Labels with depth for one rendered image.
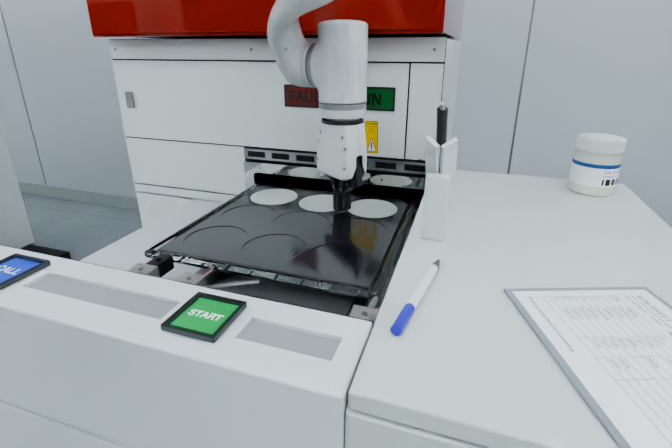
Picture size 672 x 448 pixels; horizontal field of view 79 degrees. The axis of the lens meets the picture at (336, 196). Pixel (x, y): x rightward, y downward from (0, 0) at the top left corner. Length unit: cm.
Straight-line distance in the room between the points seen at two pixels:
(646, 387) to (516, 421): 11
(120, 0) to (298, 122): 48
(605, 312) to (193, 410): 38
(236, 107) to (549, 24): 172
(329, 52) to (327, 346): 47
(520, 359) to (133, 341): 32
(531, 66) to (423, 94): 153
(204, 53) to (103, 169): 272
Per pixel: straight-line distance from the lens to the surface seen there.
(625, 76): 242
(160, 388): 43
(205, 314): 41
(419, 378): 34
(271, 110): 96
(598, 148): 78
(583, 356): 40
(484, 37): 233
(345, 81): 69
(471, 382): 35
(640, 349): 43
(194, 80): 106
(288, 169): 95
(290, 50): 72
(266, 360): 36
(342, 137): 70
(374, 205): 82
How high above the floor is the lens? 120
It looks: 20 degrees down
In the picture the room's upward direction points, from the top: straight up
